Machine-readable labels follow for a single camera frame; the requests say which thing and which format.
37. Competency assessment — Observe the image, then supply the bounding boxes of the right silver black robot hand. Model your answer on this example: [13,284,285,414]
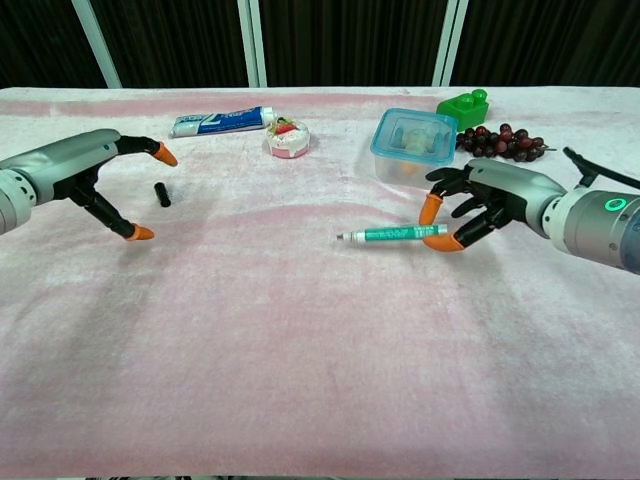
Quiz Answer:
[418,158,570,254]

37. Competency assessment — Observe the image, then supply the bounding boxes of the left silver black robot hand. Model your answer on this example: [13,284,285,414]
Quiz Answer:
[0,128,179,243]

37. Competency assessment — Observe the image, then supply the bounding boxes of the green marker pen body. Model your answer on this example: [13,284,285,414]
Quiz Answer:
[335,223,449,245]

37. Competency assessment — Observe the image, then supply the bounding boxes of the dark red grape bunch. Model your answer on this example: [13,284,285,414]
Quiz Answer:
[455,123,558,164]

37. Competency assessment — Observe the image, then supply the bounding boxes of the green toy building block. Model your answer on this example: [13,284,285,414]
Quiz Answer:
[435,87,491,131]

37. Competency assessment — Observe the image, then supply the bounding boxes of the beige toy food item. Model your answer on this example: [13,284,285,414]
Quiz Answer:
[398,126,437,152]

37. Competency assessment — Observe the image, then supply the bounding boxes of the clear container with blue lid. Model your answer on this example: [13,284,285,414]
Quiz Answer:
[369,107,458,186]

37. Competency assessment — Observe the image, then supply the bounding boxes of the blue white toothpaste tube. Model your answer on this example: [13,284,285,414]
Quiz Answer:
[169,104,279,140]

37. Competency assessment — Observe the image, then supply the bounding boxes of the black curtain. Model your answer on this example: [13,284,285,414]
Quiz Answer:
[0,0,640,91]

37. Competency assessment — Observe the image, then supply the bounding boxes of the small toy cake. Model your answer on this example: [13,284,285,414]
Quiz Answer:
[264,116,312,161]

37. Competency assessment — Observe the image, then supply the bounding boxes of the pink fluffy table cloth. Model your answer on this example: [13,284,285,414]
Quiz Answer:
[0,85,640,479]

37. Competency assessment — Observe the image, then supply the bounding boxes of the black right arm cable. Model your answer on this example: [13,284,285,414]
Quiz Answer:
[562,145,640,192]

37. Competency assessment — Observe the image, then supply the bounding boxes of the white frame post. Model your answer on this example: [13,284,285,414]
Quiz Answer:
[236,0,270,89]
[69,0,124,91]
[430,0,471,88]

